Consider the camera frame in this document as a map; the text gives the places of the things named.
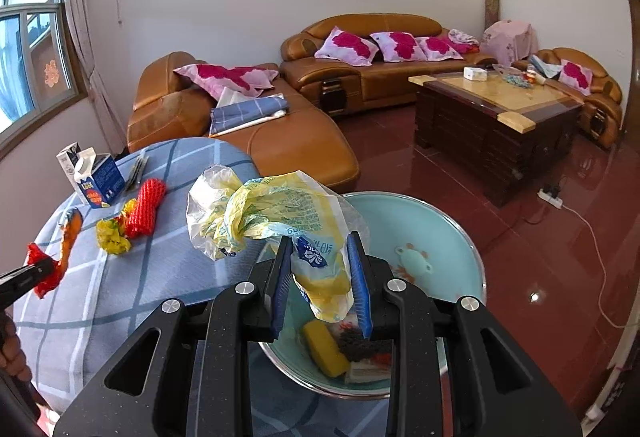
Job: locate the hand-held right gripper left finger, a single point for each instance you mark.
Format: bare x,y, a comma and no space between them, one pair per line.
280,287

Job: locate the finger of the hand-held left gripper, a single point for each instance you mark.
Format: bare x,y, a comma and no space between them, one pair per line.
20,282

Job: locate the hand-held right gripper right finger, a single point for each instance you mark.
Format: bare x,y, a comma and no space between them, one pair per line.
359,287

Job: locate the red plastic bag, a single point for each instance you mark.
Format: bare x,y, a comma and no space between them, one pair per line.
47,277

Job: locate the black mesh scrubber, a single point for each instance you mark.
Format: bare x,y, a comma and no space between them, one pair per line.
357,347

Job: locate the yellow sponge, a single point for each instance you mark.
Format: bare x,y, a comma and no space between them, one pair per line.
325,349

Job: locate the yellow plastic bag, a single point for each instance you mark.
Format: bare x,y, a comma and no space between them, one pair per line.
280,212

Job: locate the white printed snack packet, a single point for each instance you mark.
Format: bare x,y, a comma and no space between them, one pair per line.
370,372

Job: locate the teal enamel basin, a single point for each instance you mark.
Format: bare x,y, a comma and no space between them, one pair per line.
425,227

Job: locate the person's left hand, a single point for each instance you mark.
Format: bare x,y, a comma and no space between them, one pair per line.
12,347

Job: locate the orange wrapper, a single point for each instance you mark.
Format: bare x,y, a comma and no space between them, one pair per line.
72,232

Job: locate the blue checked tablecloth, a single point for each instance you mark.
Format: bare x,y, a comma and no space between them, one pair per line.
125,277

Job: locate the yellow crumpled wrapper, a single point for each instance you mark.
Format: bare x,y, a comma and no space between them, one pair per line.
115,237

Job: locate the white drink carton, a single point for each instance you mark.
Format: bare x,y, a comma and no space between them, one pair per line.
67,164

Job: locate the blue drink carton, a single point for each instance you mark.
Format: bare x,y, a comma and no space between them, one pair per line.
107,182

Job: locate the red foam net sleeve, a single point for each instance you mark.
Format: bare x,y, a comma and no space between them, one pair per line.
145,209

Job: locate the brown leather chaise sofa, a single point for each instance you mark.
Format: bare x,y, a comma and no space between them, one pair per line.
280,142

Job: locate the dark striped wrapper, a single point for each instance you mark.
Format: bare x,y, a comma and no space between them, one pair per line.
136,173

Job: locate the folded blue checked cloth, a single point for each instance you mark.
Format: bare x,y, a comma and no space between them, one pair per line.
250,114

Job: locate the white power strip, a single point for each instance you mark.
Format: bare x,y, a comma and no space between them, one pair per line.
550,197

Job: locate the wooden coffee table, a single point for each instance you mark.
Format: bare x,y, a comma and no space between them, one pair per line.
500,127

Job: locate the window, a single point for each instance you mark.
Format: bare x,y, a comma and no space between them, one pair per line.
25,67

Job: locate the long pink flowered pillow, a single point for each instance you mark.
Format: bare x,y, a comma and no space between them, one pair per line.
220,77

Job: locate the white tissue box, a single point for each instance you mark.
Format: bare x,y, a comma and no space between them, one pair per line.
475,74

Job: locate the pale pink curtain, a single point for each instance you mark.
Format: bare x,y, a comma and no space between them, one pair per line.
85,42

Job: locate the pile of small sweets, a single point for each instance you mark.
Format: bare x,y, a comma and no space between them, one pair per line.
512,79

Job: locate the pink white folded blanket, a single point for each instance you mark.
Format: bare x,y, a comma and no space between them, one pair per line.
462,39

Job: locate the pink cloth cover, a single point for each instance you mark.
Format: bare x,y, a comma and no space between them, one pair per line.
510,39

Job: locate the brown leather armchair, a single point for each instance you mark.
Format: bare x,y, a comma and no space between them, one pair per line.
600,112

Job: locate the rolled mat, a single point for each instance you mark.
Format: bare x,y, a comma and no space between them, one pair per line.
491,12

